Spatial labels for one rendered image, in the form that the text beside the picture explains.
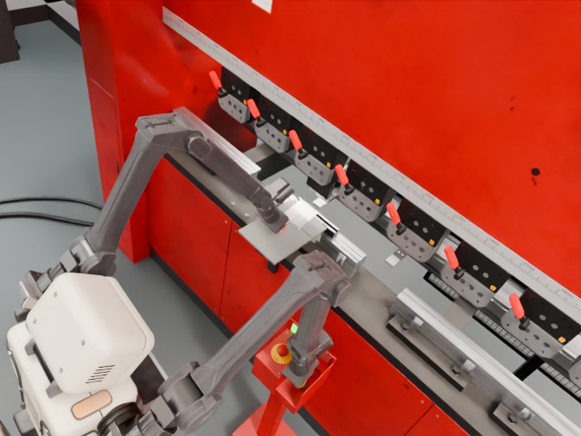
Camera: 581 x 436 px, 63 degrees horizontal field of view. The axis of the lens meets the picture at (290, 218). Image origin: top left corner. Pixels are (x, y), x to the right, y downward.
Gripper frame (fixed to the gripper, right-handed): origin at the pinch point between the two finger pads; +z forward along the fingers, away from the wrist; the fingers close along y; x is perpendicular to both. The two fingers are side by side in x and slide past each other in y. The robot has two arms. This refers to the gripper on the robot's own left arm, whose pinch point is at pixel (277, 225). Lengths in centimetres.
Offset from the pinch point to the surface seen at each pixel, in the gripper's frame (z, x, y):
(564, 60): -65, -54, -48
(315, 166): -10.1, -21.6, 0.5
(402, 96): -44, -41, -19
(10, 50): -42, 20, 97
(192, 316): 86, 55, 37
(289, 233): 3.0, -0.9, -3.9
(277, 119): -16.5, -24.6, 19.6
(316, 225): 8.4, -10.0, -7.1
